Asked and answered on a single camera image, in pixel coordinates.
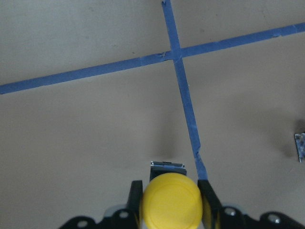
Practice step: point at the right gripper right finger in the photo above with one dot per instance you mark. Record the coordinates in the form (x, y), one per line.
(215, 215)

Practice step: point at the brown paper table cover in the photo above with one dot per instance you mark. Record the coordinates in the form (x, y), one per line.
(74, 148)

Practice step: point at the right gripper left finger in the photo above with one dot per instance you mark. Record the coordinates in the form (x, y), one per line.
(126, 216)

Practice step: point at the yellow push button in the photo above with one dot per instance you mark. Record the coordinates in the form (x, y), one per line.
(171, 200)

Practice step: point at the green push button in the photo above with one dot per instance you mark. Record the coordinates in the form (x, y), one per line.
(300, 146)

